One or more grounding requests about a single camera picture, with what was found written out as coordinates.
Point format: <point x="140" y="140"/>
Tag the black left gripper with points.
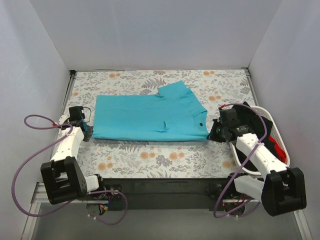
<point x="87" y="132"/>

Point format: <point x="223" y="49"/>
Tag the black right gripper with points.
<point x="215" y="132"/>

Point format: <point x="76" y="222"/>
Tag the teal t shirt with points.
<point x="174" y="114"/>

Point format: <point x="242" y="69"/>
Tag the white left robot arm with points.
<point x="62" y="176"/>

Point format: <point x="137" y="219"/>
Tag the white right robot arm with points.
<point x="262" y="176"/>

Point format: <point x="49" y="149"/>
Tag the white laundry basket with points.
<point x="274" y="133"/>

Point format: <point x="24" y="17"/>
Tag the black t shirt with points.
<point x="248" y="117"/>

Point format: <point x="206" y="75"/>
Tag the floral table cloth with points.
<point x="135" y="159"/>

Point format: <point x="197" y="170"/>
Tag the red t shirt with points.
<point x="282" y="156"/>

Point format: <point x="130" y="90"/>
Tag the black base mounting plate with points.
<point x="168" y="193"/>

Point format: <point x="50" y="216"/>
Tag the aluminium front rail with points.
<point x="76" y="222"/>

